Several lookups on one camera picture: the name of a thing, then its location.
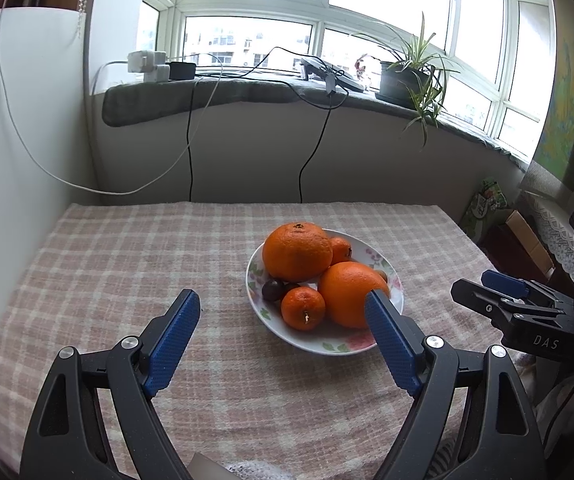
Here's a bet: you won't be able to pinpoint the white cabinet panel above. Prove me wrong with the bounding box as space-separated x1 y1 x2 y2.
0 7 99 361

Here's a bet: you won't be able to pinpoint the small mandarin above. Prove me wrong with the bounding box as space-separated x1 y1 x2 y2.
328 236 353 266

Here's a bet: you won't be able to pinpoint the pink plaid blanket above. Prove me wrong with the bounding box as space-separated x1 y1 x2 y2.
0 201 528 480

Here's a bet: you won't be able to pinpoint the wall poster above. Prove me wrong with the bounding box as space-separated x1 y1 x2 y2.
532 0 574 191

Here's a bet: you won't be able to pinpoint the large orange with green stem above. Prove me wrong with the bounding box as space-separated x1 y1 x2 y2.
262 221 333 283

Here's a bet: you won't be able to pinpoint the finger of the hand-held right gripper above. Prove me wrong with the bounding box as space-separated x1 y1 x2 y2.
481 269 565 306
450 280 532 323

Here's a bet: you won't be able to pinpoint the white window frame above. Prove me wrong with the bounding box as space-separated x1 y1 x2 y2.
137 0 555 161

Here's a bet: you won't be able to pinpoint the white lace cloth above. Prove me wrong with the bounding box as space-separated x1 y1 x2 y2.
519 187 574 281

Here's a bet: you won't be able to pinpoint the green printed bag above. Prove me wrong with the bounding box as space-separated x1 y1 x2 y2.
459 176 508 241

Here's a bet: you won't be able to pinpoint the thin black cable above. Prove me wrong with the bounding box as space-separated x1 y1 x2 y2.
187 75 228 203

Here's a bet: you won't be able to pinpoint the floral white plate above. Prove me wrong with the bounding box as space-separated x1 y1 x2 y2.
245 232 406 357

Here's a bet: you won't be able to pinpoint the black power adapter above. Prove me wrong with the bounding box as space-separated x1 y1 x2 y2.
168 61 197 81

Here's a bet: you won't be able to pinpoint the large smooth orange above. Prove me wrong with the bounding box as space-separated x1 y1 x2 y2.
317 261 392 330

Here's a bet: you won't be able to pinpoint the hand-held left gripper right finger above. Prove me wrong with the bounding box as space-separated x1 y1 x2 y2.
364 290 548 480

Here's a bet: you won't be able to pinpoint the grey windowsill cover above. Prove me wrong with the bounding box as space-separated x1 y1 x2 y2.
102 77 530 166

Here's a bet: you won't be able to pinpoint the long white cable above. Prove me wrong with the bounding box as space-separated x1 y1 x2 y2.
0 0 224 196

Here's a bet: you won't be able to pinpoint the black charger with cables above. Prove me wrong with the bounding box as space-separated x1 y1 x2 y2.
298 56 365 93

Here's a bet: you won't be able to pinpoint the cardboard box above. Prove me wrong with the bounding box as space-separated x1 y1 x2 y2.
487 208 555 276

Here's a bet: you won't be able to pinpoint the grey knit cloth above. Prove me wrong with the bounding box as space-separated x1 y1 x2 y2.
227 462 288 480

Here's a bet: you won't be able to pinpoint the long black cable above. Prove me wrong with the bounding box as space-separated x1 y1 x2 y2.
254 46 350 204

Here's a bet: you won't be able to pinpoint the medium mandarin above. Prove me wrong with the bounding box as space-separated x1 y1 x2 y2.
280 286 327 331

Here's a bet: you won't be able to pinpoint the dark red cherry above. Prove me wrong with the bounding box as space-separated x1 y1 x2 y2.
261 279 287 303

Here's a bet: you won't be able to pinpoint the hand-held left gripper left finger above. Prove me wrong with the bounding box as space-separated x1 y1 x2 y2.
20 288 202 480

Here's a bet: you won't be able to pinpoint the white power adapter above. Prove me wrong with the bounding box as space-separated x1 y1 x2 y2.
142 62 172 82

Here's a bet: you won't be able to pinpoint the white power adapters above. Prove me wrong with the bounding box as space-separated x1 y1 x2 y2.
127 50 167 73

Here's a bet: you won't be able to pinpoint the white paper sheet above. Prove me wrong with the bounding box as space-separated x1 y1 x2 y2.
189 452 230 480

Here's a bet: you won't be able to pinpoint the potted spider plant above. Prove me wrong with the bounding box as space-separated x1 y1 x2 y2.
352 10 462 148

